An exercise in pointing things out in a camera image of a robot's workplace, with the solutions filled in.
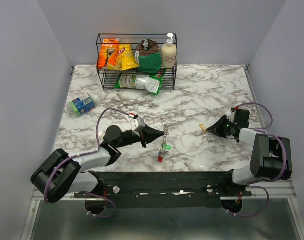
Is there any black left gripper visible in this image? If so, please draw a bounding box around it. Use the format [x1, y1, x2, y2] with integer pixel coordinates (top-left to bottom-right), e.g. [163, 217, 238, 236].
[115, 123, 164, 149]

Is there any yellow key tag with key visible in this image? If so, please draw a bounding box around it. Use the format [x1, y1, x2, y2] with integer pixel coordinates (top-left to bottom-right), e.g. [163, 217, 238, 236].
[199, 124, 207, 132]

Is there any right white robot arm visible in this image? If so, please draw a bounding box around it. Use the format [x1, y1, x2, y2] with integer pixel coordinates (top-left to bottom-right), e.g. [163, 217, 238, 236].
[206, 107, 292, 196]

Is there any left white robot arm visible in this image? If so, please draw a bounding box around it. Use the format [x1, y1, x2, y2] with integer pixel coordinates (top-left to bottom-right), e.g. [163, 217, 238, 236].
[30, 125, 164, 204]

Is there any red key tag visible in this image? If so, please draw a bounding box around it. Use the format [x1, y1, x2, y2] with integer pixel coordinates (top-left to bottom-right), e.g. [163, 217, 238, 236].
[157, 156, 163, 163]

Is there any green white snack bag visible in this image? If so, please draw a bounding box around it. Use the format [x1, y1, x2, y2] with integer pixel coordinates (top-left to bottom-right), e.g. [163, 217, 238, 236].
[114, 68, 166, 96]

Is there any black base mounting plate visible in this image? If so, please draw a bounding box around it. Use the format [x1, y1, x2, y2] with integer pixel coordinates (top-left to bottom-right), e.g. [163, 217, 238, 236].
[74, 171, 284, 210]

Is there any blue green small box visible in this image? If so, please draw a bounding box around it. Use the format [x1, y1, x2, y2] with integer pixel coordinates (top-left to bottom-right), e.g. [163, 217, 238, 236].
[65, 93, 96, 118]

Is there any yellow chips bag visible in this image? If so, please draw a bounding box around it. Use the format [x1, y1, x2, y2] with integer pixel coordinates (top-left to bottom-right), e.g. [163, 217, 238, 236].
[107, 44, 139, 71]

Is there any green brown coffee bag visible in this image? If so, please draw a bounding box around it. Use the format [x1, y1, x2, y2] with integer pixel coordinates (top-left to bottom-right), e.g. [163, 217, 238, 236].
[134, 39, 161, 74]

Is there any cream lotion pump bottle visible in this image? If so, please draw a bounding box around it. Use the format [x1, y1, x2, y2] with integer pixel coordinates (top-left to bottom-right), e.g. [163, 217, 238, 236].
[161, 33, 176, 69]

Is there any orange razor package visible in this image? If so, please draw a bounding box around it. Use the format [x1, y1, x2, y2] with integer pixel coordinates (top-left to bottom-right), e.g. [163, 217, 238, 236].
[96, 38, 119, 70]

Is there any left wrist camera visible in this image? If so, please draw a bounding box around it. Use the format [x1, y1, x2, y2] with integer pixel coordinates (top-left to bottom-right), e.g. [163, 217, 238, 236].
[130, 117, 145, 133]

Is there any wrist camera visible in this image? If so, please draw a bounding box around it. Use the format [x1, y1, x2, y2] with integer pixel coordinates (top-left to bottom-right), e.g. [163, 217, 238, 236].
[228, 109, 238, 123]
[130, 117, 145, 133]

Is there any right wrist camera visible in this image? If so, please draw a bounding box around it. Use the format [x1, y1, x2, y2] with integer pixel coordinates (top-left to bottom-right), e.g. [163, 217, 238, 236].
[228, 109, 238, 123]

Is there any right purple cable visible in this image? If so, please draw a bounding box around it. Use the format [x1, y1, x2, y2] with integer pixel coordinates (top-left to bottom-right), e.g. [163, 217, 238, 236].
[225, 102, 289, 217]

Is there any black wire shelf rack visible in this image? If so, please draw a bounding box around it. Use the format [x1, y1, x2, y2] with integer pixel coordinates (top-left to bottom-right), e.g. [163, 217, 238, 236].
[96, 33, 177, 90]

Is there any aluminium frame rail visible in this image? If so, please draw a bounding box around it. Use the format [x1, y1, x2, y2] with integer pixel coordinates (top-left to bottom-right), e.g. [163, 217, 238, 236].
[31, 188, 75, 202]

